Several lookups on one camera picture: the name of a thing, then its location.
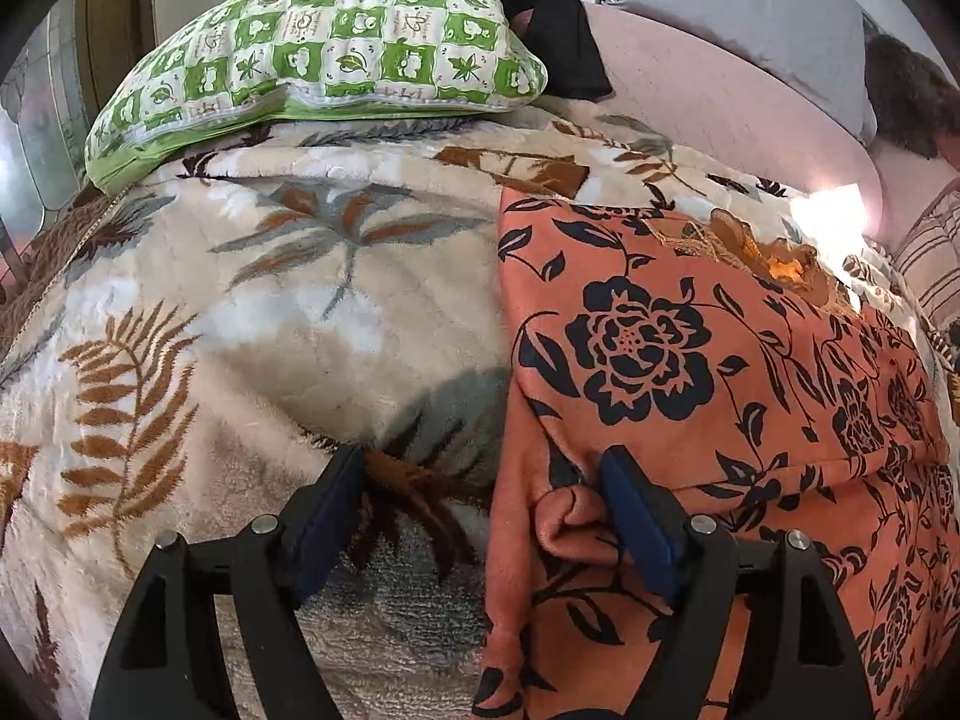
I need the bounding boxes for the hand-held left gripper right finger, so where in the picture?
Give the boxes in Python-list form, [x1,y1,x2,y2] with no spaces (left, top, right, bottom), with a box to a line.
[598,444,875,720]

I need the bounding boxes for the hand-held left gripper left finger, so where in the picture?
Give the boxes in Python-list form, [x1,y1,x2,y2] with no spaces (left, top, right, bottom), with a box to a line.
[90,444,370,720]

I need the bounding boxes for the orange floral garment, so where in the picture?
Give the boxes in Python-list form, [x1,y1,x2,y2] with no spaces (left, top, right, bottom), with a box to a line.
[472,187,960,720]

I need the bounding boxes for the leaf print fleece blanket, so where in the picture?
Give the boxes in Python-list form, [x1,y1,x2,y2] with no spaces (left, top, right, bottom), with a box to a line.
[0,101,938,720]

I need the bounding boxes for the striped pillow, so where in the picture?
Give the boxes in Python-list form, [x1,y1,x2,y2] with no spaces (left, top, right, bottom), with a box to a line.
[889,187,960,346]

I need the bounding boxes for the pink bed sheet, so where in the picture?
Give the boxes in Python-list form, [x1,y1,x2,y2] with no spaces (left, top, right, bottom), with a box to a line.
[577,4,960,256]

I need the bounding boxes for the green checkered pillow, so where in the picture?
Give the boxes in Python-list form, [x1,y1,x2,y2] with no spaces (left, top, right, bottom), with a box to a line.
[84,0,550,196]

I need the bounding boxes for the black cloth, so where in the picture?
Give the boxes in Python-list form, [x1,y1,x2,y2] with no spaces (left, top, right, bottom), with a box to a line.
[274,0,616,100]

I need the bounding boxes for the dark brown furry cloth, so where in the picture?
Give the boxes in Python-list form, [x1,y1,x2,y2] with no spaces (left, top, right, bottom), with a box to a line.
[866,34,960,162]

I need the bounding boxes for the grey pillow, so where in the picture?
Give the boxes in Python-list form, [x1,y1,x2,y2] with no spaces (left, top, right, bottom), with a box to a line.
[596,0,878,147]

